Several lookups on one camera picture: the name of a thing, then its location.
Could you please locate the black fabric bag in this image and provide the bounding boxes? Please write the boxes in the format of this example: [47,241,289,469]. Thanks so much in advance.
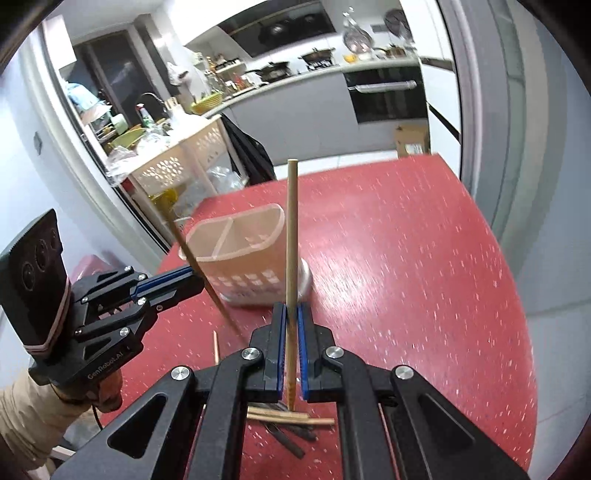
[221,112,279,186]

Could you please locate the person's left forearm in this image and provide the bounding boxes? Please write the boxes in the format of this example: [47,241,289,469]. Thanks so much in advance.
[0,371,100,472]

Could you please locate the black kitchen faucet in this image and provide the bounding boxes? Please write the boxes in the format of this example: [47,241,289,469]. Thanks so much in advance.
[137,92,168,121]

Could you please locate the white hanging plastic bag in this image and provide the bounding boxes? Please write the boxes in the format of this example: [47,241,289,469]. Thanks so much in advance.
[166,61,193,89]

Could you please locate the black range hood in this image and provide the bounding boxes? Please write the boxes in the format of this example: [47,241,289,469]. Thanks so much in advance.
[216,0,339,59]

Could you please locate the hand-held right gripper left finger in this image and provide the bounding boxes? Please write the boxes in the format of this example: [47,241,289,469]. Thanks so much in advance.
[53,302,289,480]

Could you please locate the clear plastic bags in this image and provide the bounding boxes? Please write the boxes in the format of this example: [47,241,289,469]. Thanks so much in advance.
[105,144,140,186]

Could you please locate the hanging metal strainer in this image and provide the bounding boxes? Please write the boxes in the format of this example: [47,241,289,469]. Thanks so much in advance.
[344,17,376,55]

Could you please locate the brown wooden chopstick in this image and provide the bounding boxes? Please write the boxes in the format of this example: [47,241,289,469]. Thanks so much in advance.
[164,210,250,346]

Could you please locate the yellow oil bottle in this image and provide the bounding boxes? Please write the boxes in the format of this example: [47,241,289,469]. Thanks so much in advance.
[151,188,179,209]

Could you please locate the white perforated storage trolley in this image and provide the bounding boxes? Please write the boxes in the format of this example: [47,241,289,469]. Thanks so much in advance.
[121,114,237,234]

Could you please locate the pink plastic stool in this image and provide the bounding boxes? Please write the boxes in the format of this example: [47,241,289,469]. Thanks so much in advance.
[71,255,122,288]

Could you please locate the black built-in oven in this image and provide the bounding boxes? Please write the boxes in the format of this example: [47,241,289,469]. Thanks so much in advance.
[344,66,431,125]

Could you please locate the beige plastic utensil holder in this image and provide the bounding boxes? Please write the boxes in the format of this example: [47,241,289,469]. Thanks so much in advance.
[185,203,315,308]

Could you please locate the green plastic basket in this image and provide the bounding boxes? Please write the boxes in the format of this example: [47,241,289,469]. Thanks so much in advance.
[191,90,225,116]

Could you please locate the black wok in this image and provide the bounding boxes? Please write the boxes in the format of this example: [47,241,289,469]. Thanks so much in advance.
[255,61,293,83]

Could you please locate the person's left hand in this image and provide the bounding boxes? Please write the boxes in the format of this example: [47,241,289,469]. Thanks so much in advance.
[58,367,124,412]

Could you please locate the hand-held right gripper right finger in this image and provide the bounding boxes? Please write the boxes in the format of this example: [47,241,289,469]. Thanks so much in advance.
[297,302,532,480]

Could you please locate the cardboard box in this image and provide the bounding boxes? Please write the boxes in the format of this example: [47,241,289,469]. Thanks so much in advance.
[393,123,433,160]

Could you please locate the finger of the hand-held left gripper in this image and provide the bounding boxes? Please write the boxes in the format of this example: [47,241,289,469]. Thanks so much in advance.
[71,265,202,306]
[74,281,206,346]

